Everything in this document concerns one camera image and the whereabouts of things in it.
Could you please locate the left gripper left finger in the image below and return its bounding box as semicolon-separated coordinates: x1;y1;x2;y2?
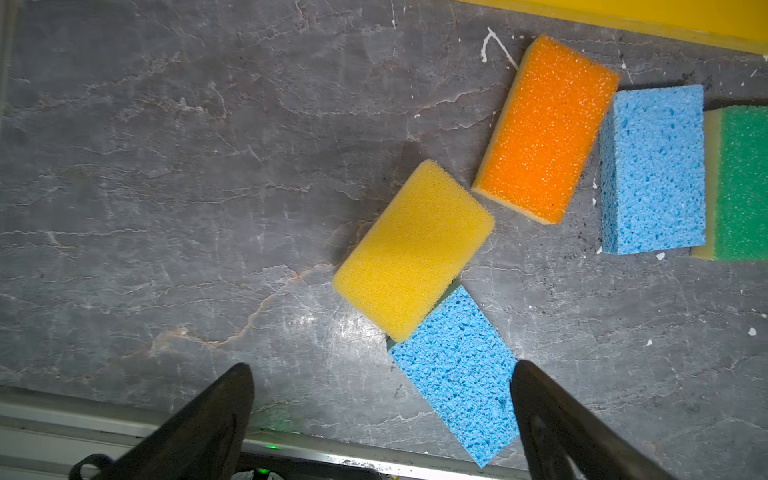
68;363;254;479

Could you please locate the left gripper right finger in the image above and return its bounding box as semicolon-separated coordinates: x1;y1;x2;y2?
510;360;673;479

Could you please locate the yellow shelf unit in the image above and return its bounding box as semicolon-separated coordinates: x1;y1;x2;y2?
474;0;767;55

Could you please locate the light blue sponge front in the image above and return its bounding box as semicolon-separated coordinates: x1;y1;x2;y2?
388;283;519;468

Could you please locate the orange sponge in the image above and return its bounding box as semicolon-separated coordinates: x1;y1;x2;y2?
471;35;620;224

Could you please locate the light blue sponge middle row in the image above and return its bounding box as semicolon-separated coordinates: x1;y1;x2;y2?
599;85;706;255

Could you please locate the green yellow sponge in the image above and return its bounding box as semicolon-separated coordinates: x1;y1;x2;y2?
691;105;767;261

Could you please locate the aluminium rail base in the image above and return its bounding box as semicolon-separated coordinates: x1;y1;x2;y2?
1;387;529;479

